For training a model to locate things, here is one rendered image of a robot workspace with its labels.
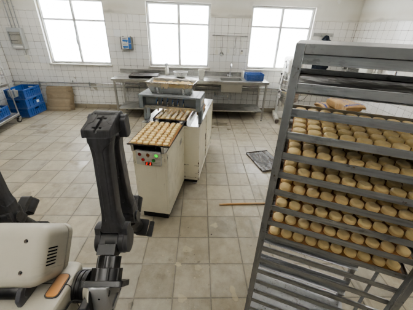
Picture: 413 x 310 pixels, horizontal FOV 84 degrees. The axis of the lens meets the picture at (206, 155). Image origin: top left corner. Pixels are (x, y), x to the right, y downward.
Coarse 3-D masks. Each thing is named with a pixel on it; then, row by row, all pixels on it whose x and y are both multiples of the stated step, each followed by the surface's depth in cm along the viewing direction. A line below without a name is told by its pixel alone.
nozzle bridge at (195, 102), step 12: (144, 96) 263; (156, 96) 261; (168, 96) 259; (180, 96) 260; (192, 96) 262; (204, 96) 283; (144, 108) 281; (168, 108) 269; (180, 108) 267; (192, 108) 265
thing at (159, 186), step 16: (176, 144) 248; (176, 160) 255; (144, 176) 229; (160, 176) 226; (176, 176) 262; (144, 192) 239; (160, 192) 236; (176, 192) 270; (144, 208) 250; (160, 208) 246
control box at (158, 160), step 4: (136, 152) 214; (140, 152) 213; (144, 152) 213; (148, 152) 213; (152, 152) 213; (156, 152) 213; (160, 152) 214; (136, 156) 216; (140, 156) 216; (144, 156) 215; (152, 156) 214; (160, 156) 213; (136, 160) 218; (140, 160) 218; (144, 160) 217; (148, 160) 216; (156, 160) 215; (160, 160) 214; (144, 164) 219; (148, 164) 218; (152, 164) 218; (156, 164) 217; (160, 164) 217
